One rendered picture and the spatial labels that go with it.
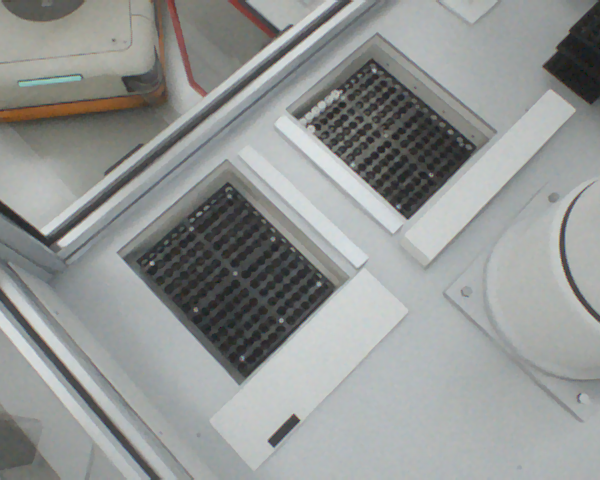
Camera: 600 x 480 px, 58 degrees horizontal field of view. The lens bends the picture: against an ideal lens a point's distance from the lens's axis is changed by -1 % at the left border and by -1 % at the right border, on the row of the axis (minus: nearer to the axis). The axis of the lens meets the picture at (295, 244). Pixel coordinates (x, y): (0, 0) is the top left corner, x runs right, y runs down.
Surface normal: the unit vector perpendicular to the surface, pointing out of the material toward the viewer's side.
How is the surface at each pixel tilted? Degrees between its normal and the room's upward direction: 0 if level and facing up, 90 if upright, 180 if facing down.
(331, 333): 0
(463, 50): 0
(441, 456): 0
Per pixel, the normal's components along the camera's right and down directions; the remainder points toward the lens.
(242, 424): 0.03, -0.30
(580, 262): -0.99, 0.15
